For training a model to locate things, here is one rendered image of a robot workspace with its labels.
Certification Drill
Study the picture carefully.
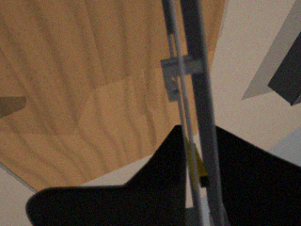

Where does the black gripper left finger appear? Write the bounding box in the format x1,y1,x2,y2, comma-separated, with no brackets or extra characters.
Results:
25,125,187,226

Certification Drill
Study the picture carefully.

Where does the wooden board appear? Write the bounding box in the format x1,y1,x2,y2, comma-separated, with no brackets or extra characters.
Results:
0,0,181,192

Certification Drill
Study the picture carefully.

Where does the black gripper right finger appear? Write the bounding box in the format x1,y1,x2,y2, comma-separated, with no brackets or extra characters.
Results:
215,125,301,226

